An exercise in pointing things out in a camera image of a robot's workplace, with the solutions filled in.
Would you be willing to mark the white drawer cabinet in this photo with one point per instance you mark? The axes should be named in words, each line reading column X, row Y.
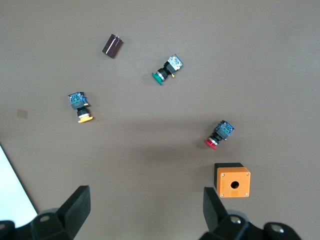
column 12, row 195

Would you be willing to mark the small brown tape square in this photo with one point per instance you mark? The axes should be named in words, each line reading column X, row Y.
column 22, row 113

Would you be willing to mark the dark maroon cylindrical capacitor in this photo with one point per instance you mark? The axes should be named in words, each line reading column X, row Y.
column 112, row 46

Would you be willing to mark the yellow mushroom push button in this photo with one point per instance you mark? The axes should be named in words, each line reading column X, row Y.
column 78, row 105

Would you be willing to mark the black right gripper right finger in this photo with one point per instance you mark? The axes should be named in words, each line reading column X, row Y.
column 217, row 220

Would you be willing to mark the red mushroom push button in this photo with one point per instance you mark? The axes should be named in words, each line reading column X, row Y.
column 220, row 133

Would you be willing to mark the orange button enclosure box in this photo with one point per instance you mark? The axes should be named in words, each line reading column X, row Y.
column 226, row 185

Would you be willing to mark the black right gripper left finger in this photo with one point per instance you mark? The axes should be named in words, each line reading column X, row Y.
column 72, row 215

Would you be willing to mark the green mushroom push button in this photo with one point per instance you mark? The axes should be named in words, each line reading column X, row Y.
column 166, row 68

